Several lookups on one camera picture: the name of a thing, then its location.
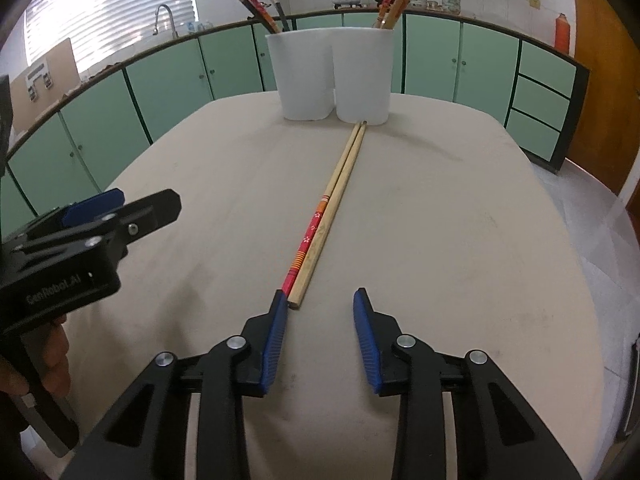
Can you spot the person's left hand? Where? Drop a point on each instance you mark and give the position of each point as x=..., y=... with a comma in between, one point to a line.
x=55, y=360

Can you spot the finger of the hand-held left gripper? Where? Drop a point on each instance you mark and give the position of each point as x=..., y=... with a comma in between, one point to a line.
x=150, y=210
x=95, y=207

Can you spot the white two-compartment utensil holder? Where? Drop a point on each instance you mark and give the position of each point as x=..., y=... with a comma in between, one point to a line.
x=305, y=75

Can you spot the cardboard box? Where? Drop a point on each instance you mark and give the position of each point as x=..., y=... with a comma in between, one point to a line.
x=45, y=80

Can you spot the chrome sink faucet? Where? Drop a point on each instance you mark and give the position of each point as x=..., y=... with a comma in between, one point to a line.
x=160, y=10

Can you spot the green base cabinet run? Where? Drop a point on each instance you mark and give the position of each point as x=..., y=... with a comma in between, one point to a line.
x=430, y=55

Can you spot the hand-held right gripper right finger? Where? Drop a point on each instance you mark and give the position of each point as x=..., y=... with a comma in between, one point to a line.
x=367, y=345

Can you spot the black patterned chopstick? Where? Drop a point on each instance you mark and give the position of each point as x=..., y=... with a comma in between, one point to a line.
x=244, y=2

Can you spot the orange bottle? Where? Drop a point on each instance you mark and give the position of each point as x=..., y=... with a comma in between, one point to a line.
x=562, y=35

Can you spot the jars on counter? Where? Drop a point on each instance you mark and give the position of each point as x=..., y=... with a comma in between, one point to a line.
x=450, y=4

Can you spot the wooden door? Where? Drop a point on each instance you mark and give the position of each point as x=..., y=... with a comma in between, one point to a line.
x=610, y=85

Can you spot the window blind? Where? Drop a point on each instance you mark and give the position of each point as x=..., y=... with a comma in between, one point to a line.
x=110, y=10

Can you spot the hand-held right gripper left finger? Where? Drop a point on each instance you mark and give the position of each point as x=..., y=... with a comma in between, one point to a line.
x=275, y=345

